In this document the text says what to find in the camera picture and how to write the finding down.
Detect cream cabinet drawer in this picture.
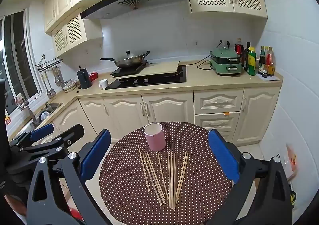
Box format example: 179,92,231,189
194,89,244,115

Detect dark sauce bottle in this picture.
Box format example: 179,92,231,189
259,46,266,75

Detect green electric cooker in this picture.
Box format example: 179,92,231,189
209,47,243,76

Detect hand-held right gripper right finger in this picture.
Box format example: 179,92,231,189
207,129,293,225

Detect green plastic bottle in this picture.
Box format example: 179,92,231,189
247,47,257,76

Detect beige kitchen countertop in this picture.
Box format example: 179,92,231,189
7,59,284,143

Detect dark glass bottle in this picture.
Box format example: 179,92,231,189
244,42,252,72

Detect black glass gas hob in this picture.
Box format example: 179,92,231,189
105,66,187,90

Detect steel kitchen sink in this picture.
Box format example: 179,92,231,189
10,102,63,141

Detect bunch of wooden chopsticks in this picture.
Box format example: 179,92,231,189
138,144,189,210

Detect black power cord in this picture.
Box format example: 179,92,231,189
197,59,212,70

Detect metal slotted spatula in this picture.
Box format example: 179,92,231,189
41,73,57,99

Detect glass wok lid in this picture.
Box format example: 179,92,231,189
121,51,143,61

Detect metal ladle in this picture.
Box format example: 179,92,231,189
53,67,63,86

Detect sliding window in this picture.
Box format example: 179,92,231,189
0,9,42,116

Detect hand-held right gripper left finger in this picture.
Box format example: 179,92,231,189
26,128,112,225

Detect steel faucet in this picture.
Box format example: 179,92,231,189
24,98,40,126

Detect stack of bowls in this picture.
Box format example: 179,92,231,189
62,79,77,92

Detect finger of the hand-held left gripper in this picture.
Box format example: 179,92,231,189
9,123,55,151
19,124,85,163

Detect cream base cabinets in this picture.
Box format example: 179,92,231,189
7,85,282,156

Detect black induction cooker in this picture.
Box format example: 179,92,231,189
110,62,147,78

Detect brown polka dot tablecloth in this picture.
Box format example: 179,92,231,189
99,122,240,225

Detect red sauce bottle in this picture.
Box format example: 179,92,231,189
265,46,275,76

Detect person's left hand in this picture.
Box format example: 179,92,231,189
4,194,27,217

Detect pink cup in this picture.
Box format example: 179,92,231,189
143,122,165,152

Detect white paper sheet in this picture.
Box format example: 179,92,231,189
259,74,281,81

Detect red plastic bucket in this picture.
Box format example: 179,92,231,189
68,205,84,222

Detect yellow black object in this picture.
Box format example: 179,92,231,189
289,183,297,212

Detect wire wall rack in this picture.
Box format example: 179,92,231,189
35,54,63,72

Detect beige board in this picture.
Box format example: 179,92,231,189
111,61,180,80

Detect steel wok with black handle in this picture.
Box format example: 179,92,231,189
100,51,151,68

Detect wire sponge holder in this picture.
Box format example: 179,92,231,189
14,93,28,111

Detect red label bottle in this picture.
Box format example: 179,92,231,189
235,38,245,57

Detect white printed rice bag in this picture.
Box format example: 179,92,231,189
285,143,299,181

